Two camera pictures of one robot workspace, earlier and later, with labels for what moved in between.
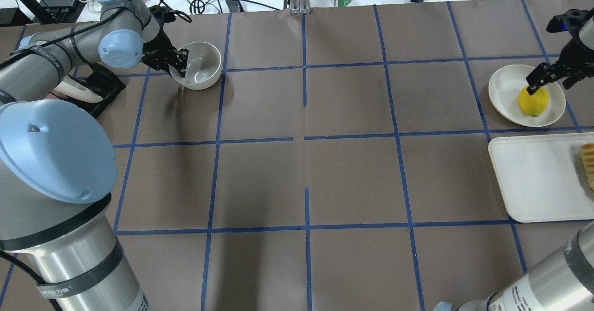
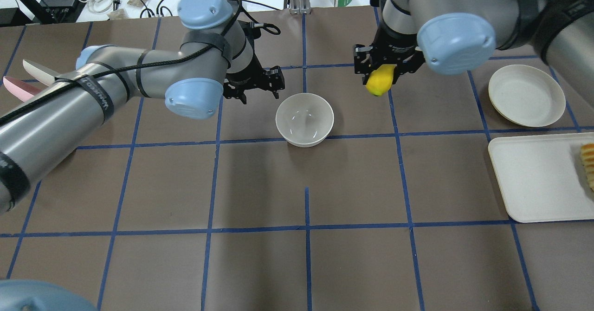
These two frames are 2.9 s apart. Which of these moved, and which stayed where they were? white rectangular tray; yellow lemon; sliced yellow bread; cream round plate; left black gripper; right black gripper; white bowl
Moved: white bowl; yellow lemon; right black gripper; left black gripper
Stayed: white rectangular tray; sliced yellow bread; cream round plate
